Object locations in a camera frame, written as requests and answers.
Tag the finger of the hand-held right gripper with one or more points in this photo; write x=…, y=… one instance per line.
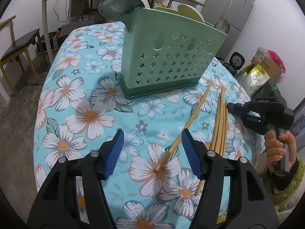
x=252, y=120
x=236, y=106

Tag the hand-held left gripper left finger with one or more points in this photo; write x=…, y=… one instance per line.
x=115, y=155

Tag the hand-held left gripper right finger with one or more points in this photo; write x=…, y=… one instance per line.
x=191, y=155

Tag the bamboo chopstick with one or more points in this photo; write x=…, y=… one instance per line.
x=170, y=147
x=221, y=128
x=225, y=133
x=216, y=124

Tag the small metal spoon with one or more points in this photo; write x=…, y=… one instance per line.
x=222, y=26

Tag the green star-pattern utensil holder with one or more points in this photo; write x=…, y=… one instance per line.
x=166, y=59

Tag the pale green ceramic spoon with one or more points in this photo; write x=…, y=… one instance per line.
x=189, y=13

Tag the person's right hand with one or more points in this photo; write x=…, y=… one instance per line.
x=274, y=150

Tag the brown cardboard box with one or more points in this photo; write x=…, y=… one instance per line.
x=268, y=65

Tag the blue floral blanket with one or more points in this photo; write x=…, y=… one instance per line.
x=95, y=114

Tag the black round-faced appliance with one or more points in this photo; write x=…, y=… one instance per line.
x=237, y=60

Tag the pink fluffy item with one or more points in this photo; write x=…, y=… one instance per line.
x=277, y=58

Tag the green fleece cloth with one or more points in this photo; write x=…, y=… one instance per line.
x=288, y=195

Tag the grey refrigerator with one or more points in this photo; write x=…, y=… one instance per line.
x=228, y=4

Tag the wooden crate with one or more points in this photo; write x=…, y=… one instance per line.
x=50, y=41

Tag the wooden chair black seat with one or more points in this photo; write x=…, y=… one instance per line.
x=21, y=40

